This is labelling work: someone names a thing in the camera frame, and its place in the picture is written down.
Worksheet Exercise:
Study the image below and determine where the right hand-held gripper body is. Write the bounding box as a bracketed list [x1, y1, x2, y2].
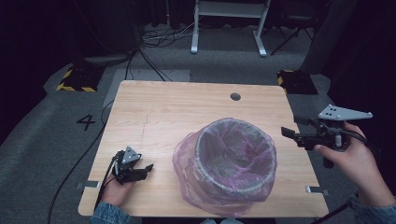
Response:
[297, 105, 374, 152]

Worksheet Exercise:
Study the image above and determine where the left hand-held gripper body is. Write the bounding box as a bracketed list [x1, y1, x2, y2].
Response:
[112, 146, 148, 185]

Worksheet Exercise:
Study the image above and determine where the pink plastic trash bag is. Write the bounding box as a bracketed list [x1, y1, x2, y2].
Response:
[172, 117, 278, 217]

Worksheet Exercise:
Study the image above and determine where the person's left hand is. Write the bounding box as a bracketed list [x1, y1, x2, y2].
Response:
[101, 174, 136, 207]

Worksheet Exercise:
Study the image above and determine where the person's right hand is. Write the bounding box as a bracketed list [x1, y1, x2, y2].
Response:
[313, 121, 396, 208]

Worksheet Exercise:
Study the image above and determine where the black yellow striped stand base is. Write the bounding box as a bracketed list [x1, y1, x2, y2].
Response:
[55, 64, 106, 93]
[276, 69, 319, 95]

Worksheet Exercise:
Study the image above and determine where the grey curtain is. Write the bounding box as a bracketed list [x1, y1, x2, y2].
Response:
[300, 0, 359, 75]

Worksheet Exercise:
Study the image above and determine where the black tripod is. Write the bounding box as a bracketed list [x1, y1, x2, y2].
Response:
[270, 26, 316, 56]

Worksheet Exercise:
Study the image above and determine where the left hand-held gripper black cable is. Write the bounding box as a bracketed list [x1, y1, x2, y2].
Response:
[93, 153, 122, 214]

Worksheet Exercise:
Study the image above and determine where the grey metal table bracket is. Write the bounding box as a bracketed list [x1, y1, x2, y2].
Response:
[304, 185, 330, 197]
[77, 180, 101, 190]

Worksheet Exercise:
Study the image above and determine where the long black floor cable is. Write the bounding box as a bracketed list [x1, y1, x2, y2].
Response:
[47, 99, 116, 224]

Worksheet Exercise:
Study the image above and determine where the tangle of floor cables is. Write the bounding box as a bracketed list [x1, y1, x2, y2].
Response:
[141, 20, 202, 49]

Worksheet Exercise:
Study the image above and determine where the white metal desk frame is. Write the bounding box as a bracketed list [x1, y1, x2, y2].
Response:
[190, 0, 272, 58]

